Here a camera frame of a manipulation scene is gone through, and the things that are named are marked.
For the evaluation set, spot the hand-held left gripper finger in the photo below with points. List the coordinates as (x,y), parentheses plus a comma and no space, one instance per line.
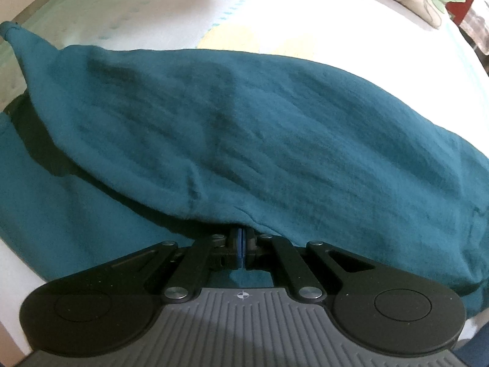
(237,245)
(243,245)

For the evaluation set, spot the teal pants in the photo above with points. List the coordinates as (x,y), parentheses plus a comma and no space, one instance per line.
(244,122)

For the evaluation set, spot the white printed bed sheet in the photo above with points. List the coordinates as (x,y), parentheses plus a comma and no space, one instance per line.
(152,7)

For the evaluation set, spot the dark blue clothing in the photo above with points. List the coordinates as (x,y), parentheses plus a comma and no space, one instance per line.
(479,355)

